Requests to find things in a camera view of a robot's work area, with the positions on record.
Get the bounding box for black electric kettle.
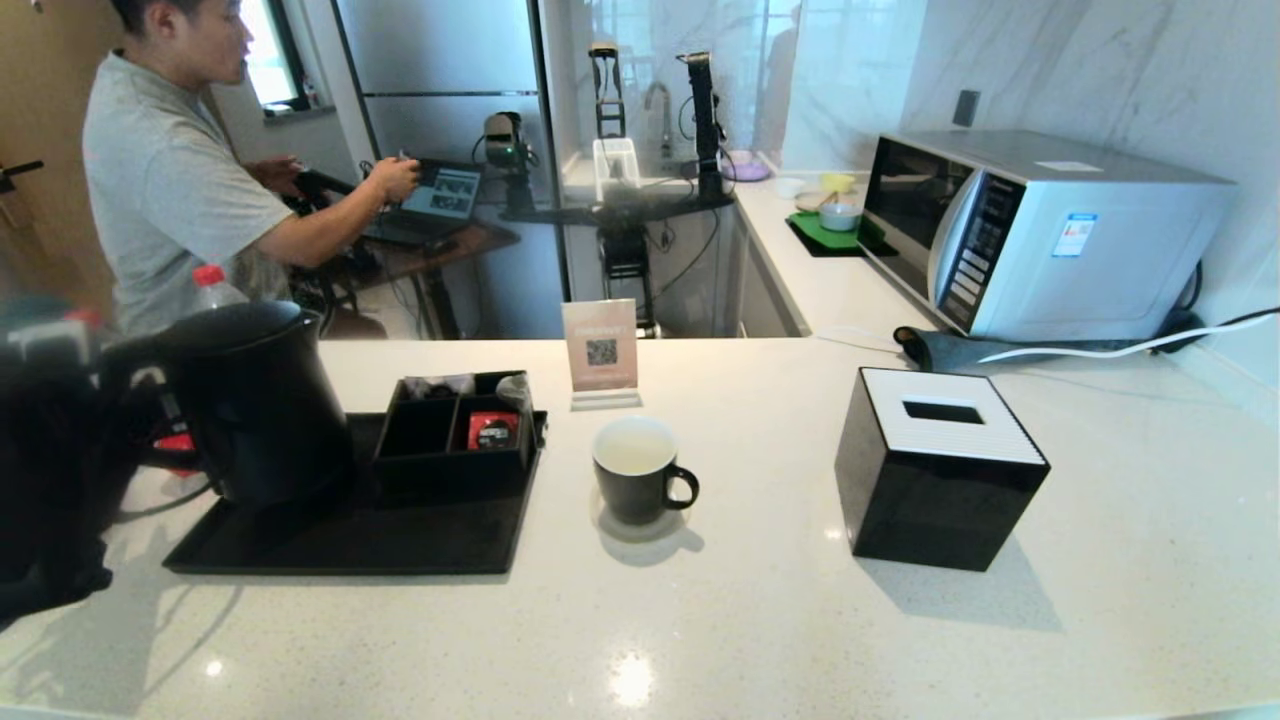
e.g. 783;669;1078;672
100;300;356;511

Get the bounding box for red packaged item with label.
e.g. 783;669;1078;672
468;411;521;451

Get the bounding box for red toy apple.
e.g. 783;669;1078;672
153;430;198;473

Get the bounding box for green stool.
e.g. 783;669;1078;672
0;295;71;341

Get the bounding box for person in grey t-shirt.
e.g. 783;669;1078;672
82;0;423;336

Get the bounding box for black serving tray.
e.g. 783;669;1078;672
163;412;549;576

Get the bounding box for black compartment organizer box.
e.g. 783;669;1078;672
372;371;541;498

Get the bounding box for bright window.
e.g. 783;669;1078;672
235;0;313;119

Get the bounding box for open laptop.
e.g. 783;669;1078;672
365;162;486;249

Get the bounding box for grey refrigerator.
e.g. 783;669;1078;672
332;0;567;339

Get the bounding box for QR code sign stand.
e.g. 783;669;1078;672
562;298;643;412

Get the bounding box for black mug white inside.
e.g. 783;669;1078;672
592;416;700;526

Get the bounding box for black robot stand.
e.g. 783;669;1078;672
500;188;743;337

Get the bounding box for white dish rack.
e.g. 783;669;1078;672
593;138;642;204

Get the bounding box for metal faucet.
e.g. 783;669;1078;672
645;84;675;159

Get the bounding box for green mat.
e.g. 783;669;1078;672
786;208;889;259

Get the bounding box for black tissue box white lid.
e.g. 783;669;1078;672
834;366;1051;572

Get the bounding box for silver microwave oven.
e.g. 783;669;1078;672
857;128;1234;343

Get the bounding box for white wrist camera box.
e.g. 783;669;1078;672
5;320;89;367

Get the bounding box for black ladder-shaped frame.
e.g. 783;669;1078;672
589;42;628;141

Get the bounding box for white cable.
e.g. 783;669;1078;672
976;306;1280;365

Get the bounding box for black power cable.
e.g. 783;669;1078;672
1168;260;1206;317

